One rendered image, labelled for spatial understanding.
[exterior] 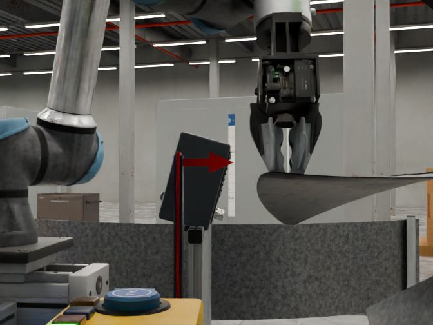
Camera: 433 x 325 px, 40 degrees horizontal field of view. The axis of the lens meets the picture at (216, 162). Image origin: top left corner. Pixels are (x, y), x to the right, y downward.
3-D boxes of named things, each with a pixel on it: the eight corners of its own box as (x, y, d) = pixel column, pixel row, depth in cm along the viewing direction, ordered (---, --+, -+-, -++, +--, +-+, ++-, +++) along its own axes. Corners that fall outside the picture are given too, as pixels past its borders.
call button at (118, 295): (156, 321, 41) (156, 296, 41) (98, 321, 41) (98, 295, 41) (162, 307, 45) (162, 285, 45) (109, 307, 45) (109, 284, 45)
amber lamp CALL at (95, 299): (95, 309, 42) (95, 300, 42) (69, 309, 42) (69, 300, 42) (100, 304, 44) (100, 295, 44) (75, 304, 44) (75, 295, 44)
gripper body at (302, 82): (257, 100, 69) (255, 10, 73) (254, 128, 77) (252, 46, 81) (323, 100, 69) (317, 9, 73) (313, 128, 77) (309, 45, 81)
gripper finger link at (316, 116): (285, 153, 73) (283, 88, 76) (284, 157, 75) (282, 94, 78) (323, 153, 73) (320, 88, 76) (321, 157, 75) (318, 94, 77)
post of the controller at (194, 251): (202, 327, 119) (202, 228, 119) (187, 327, 119) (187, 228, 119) (203, 323, 122) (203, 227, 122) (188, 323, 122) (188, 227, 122)
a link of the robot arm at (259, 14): (252, 19, 82) (311, 18, 82) (252, 48, 81) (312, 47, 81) (254, -14, 75) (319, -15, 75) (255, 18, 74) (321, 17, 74)
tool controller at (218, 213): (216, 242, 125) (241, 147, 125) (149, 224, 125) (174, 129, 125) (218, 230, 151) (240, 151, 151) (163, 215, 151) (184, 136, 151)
